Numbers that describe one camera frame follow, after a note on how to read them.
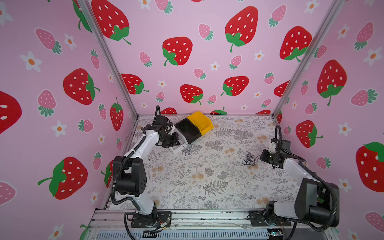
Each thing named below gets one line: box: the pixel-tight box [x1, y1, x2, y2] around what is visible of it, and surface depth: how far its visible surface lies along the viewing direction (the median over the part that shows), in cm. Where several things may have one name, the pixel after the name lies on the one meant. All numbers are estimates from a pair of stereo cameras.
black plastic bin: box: [174, 117, 202, 145], surface depth 109 cm
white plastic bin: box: [169, 136, 190, 155], surface depth 99 cm
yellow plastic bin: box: [187, 111, 214, 136], surface depth 114 cm
